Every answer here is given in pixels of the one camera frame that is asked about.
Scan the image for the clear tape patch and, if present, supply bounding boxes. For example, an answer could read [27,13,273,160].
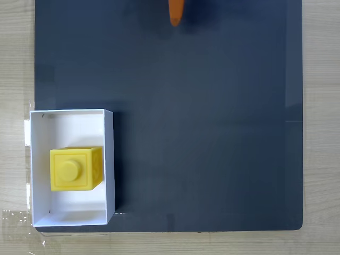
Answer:
[2,209,33,248]

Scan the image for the yellow toy block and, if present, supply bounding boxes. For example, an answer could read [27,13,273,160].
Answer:
[49,145,104,192]

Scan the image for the white open cardboard box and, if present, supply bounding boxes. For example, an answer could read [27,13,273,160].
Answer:
[29,108,116,228]

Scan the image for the dark grey table mat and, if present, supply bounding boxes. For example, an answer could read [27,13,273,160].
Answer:
[34,0,303,233]

